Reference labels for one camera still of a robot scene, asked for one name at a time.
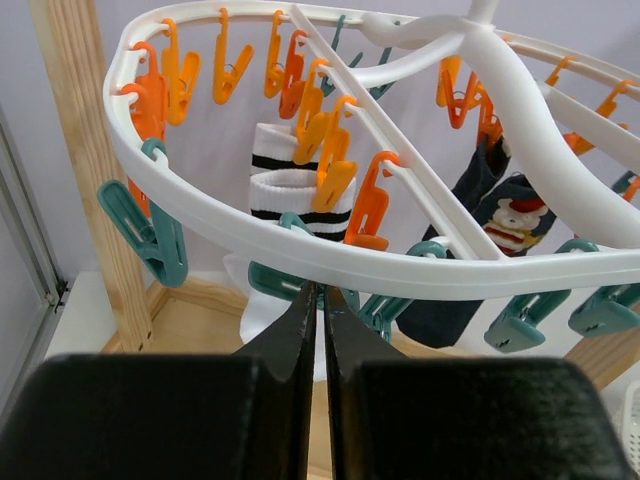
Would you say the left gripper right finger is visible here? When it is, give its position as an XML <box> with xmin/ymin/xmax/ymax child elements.
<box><xmin>324</xmin><ymin>287</ymin><xmax>635</xmax><ymax>479</ymax></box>

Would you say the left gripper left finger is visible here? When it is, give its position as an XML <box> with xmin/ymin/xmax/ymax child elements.
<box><xmin>1</xmin><ymin>282</ymin><xmax>318</xmax><ymax>479</ymax></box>

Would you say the teal clothespin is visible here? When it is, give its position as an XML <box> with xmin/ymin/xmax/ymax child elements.
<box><xmin>97</xmin><ymin>138</ymin><xmax>189</xmax><ymax>289</ymax></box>
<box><xmin>247</xmin><ymin>212</ymin><xmax>361</xmax><ymax>314</ymax></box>

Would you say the white round clip hanger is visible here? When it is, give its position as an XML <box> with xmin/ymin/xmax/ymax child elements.
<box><xmin>102</xmin><ymin>0</ymin><xmax>640</xmax><ymax>354</ymax></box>

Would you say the wooden hanger stand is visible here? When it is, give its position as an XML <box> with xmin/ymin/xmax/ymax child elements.
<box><xmin>27</xmin><ymin>0</ymin><xmax>640</xmax><ymax>480</ymax></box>

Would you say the white perforated plastic basket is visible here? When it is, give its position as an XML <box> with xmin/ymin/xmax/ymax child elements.
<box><xmin>617</xmin><ymin>380</ymin><xmax>640</xmax><ymax>477</ymax></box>

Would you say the white striped sock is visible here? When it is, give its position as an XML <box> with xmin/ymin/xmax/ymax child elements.
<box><xmin>222</xmin><ymin>122</ymin><xmax>357</xmax><ymax>384</ymax></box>

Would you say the dark navy patterned sock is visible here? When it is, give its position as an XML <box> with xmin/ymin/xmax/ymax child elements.
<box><xmin>396</xmin><ymin>136</ymin><xmax>556</xmax><ymax>349</ymax></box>

